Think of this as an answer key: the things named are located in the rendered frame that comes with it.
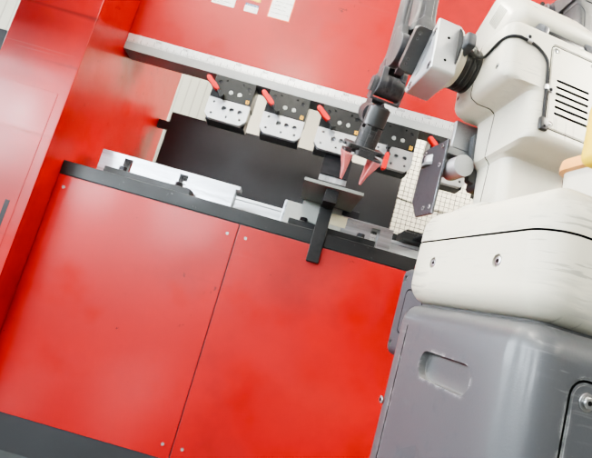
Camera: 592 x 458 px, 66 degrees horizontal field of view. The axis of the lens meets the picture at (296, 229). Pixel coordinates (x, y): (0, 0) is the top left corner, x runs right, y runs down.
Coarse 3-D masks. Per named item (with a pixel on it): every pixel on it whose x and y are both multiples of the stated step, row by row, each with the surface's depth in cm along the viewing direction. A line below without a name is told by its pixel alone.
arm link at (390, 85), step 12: (408, 0) 115; (408, 12) 114; (396, 24) 116; (408, 24) 114; (384, 60) 114; (384, 72) 111; (384, 84) 111; (396, 84) 112; (384, 96) 113; (396, 96) 113
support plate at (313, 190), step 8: (304, 184) 140; (312, 184) 137; (320, 184) 135; (328, 184) 134; (304, 192) 149; (312, 192) 146; (320, 192) 143; (344, 192) 135; (352, 192) 134; (312, 200) 157; (320, 200) 154; (344, 200) 145; (352, 200) 142; (336, 208) 160; (344, 208) 156; (352, 208) 153
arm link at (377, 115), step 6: (378, 102) 119; (372, 108) 114; (378, 108) 113; (384, 108) 114; (366, 114) 116; (372, 114) 114; (378, 114) 114; (384, 114) 114; (366, 120) 115; (372, 120) 114; (378, 120) 114; (384, 120) 115; (372, 126) 116; (378, 126) 115; (384, 126) 117
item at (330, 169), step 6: (324, 156) 163; (330, 156) 163; (336, 156) 163; (324, 162) 163; (330, 162) 163; (336, 162) 163; (324, 168) 163; (330, 168) 163; (336, 168) 163; (348, 168) 163; (324, 174) 163; (330, 174) 162; (336, 174) 162; (348, 174) 162; (324, 180) 163; (330, 180) 163; (336, 180) 163; (342, 180) 163
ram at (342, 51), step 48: (144, 0) 167; (192, 0) 167; (240, 0) 168; (336, 0) 169; (384, 0) 169; (480, 0) 171; (144, 48) 164; (192, 48) 165; (240, 48) 165; (288, 48) 166; (336, 48) 166; (384, 48) 167; (432, 96) 164
